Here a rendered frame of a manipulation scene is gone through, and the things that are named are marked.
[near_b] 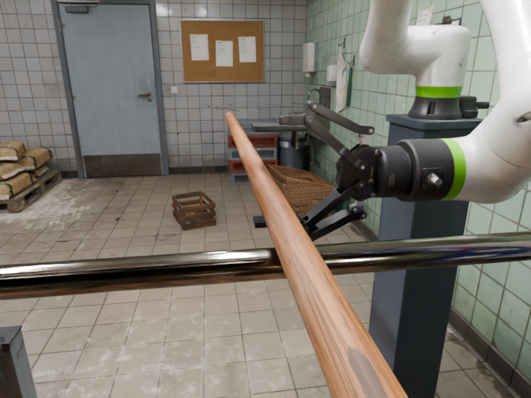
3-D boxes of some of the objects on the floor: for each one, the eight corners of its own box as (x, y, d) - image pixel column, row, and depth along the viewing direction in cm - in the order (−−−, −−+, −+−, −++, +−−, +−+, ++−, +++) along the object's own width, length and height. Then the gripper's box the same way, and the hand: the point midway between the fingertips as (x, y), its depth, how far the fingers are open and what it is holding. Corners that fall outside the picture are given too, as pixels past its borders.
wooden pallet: (20, 212, 378) (16, 199, 374) (-70, 217, 367) (-75, 203, 363) (62, 180, 491) (60, 169, 486) (-6, 182, 480) (-9, 171, 475)
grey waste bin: (307, 181, 487) (309, 137, 470) (279, 182, 482) (279, 138, 464) (301, 174, 522) (302, 133, 505) (273, 174, 517) (274, 133, 499)
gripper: (423, 83, 49) (255, 84, 46) (401, 259, 57) (257, 269, 54) (396, 81, 56) (249, 82, 53) (380, 238, 64) (251, 246, 61)
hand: (261, 176), depth 54 cm, fingers open, 13 cm apart
